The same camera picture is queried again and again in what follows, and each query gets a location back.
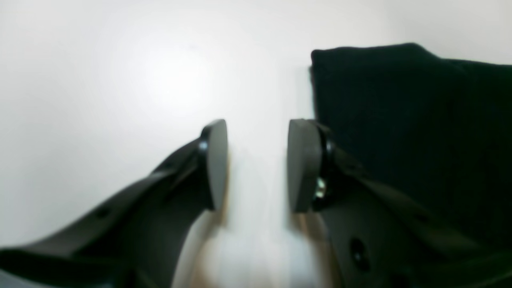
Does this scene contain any black T-shirt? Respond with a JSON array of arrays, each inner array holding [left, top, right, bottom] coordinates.
[[311, 43, 512, 248]]

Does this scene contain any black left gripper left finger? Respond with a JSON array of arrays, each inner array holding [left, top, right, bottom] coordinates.
[[0, 120, 228, 288]]

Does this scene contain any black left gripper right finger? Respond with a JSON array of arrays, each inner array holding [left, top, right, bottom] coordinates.
[[287, 119, 511, 288]]

